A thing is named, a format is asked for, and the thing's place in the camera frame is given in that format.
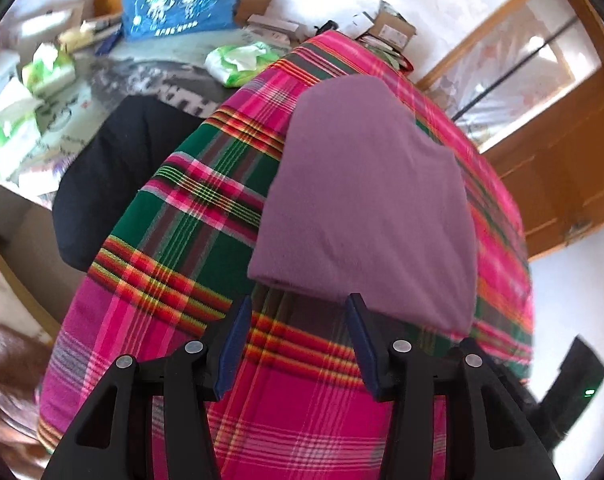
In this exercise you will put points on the wooden door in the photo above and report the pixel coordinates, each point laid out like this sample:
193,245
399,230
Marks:
572,160

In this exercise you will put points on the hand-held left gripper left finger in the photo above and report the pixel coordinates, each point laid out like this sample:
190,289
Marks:
234,350

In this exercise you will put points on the pink plaid tablecloth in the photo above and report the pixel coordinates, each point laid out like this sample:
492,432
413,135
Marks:
182,210

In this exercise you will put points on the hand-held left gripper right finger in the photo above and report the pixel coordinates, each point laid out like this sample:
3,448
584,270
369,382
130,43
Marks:
364,355

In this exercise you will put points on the black cloth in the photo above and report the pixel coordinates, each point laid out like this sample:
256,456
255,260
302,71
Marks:
112,180

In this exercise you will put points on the wooden door frame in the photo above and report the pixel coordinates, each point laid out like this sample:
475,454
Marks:
482,25

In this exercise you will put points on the purple fleece pants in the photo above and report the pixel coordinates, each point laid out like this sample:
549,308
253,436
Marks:
372,200

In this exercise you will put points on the black curved pole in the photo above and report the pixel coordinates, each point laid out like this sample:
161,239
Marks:
512,72

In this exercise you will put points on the cardboard box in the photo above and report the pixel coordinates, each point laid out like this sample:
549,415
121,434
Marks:
392,27

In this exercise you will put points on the green tissue pack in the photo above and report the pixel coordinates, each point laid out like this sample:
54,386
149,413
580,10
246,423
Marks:
242,62

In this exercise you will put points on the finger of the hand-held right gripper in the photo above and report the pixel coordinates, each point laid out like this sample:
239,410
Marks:
474,347

